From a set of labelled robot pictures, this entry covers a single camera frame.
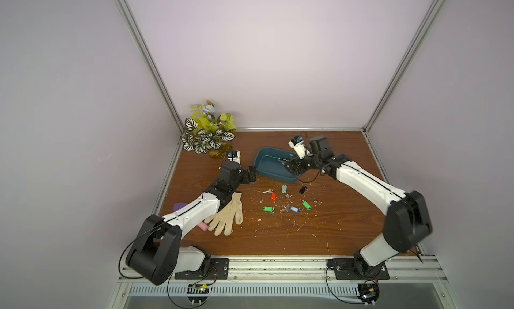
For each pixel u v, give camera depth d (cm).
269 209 90
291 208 89
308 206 90
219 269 73
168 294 64
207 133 86
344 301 67
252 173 79
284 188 95
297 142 76
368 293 70
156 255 42
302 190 94
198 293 72
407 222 44
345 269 73
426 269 75
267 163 108
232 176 64
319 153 66
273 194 93
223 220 85
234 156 76
